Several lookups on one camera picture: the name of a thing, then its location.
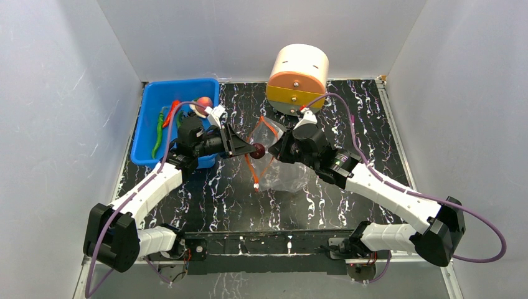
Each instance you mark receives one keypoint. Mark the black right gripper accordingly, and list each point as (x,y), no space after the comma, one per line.
(286,144)

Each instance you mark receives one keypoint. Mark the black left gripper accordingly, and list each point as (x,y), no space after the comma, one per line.
(233,144)

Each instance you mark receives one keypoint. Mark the dark red fig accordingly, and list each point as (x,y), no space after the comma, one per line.
(259,151)

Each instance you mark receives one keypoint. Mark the clear zip top bag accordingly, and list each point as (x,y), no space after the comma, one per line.
(267,172)

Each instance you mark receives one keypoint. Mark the white garlic piece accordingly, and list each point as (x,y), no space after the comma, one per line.
(193,107)

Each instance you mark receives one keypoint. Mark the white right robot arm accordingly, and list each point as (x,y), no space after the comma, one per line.
(431,229)

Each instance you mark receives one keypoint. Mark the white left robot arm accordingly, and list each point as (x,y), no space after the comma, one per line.
(113,236)

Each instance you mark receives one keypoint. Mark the peach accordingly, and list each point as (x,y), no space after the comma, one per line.
(205,101)

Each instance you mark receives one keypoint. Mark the short green pepper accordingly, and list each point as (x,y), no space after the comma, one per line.
(180,115)

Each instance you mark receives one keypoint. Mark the red chili pepper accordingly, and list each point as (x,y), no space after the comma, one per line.
(168,117)

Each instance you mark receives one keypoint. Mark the long green chili pepper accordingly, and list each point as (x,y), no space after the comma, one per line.
(159,132)

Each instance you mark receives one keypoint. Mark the round drawer cabinet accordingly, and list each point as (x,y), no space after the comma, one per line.
(299,76)

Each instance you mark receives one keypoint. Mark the pink white marker pen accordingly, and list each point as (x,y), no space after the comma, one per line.
(353,126)

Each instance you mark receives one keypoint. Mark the black base bar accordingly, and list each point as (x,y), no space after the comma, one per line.
(269,251)

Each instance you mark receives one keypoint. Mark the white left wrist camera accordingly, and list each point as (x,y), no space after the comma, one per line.
(215,114)

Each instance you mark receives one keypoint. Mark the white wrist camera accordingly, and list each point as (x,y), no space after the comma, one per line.
(306,116)
(215,114)

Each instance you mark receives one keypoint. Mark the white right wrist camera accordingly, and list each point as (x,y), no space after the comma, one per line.
(306,116)

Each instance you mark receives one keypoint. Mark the aluminium frame rail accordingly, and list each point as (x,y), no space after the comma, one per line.
(448,273)

